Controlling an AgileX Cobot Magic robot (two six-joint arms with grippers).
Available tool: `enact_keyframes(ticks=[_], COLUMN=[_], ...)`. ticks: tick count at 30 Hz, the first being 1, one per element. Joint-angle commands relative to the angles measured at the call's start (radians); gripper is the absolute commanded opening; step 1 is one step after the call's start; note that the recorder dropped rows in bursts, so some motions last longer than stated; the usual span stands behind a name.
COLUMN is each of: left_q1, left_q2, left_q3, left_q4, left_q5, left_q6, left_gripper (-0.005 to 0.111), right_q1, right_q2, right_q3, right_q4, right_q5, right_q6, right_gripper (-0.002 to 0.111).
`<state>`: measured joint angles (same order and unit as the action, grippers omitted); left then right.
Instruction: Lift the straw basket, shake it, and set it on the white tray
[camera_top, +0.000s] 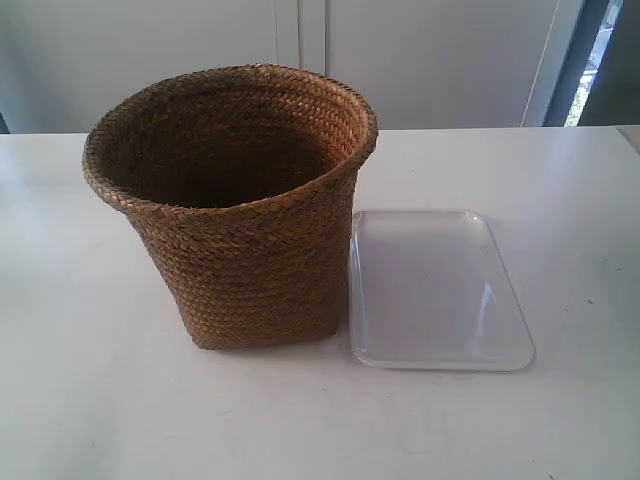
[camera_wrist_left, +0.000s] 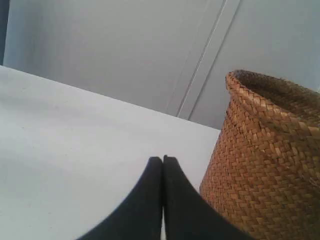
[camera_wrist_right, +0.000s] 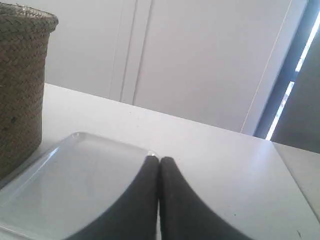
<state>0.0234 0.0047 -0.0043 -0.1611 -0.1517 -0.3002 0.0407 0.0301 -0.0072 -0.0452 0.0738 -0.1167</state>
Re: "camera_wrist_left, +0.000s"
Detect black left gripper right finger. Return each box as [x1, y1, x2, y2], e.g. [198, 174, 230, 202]
[162, 155, 252, 240]

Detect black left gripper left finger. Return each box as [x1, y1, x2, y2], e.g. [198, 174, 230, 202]
[80, 157, 163, 240]

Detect brown woven wicker basket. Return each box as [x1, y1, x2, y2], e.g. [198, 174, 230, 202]
[199, 70, 320, 240]

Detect white cabinet doors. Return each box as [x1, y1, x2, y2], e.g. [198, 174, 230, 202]
[3, 0, 320, 129]

